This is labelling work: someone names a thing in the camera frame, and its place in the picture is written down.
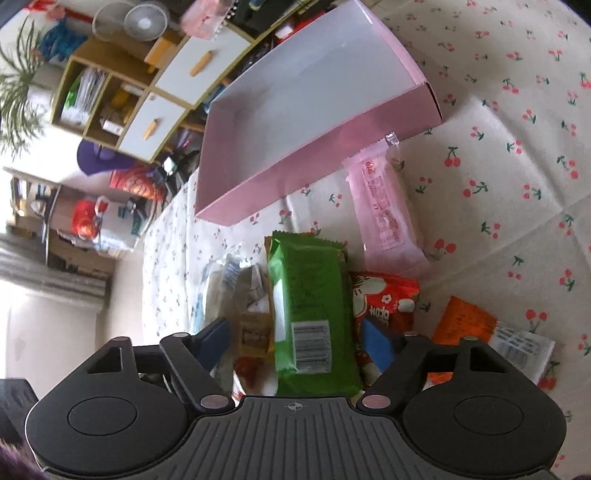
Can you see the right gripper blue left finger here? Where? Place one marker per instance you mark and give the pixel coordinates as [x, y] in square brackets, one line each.
[210, 344]

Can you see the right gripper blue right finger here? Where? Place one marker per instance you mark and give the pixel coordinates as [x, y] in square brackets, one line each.
[377, 343]

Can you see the white desk fan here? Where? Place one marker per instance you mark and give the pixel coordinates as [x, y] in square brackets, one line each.
[146, 21]

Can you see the green snack package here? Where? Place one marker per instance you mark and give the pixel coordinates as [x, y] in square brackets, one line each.
[311, 305]

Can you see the orange snack packet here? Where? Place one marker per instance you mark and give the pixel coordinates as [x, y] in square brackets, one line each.
[461, 319]

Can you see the purple cap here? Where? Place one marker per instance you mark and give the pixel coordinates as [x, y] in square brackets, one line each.
[93, 159]

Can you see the green potted plant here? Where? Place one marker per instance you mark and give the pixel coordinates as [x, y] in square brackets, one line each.
[20, 120]

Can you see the red white snack bag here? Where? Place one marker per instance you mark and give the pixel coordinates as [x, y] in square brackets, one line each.
[390, 300]

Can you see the red lantern decoration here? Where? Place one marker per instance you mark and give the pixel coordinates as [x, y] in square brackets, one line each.
[137, 181]

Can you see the wooden cabinet with white drawers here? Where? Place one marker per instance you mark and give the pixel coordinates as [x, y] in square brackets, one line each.
[166, 97]

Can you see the pink wafer snack package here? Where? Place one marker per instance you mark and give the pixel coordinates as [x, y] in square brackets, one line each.
[392, 241]

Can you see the pink cardboard box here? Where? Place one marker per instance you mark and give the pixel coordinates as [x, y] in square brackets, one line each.
[341, 84]

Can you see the cherry print table cloth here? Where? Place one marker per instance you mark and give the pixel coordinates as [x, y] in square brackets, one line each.
[502, 188]

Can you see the clear cracker pack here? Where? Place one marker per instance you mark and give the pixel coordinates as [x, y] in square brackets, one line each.
[234, 289]

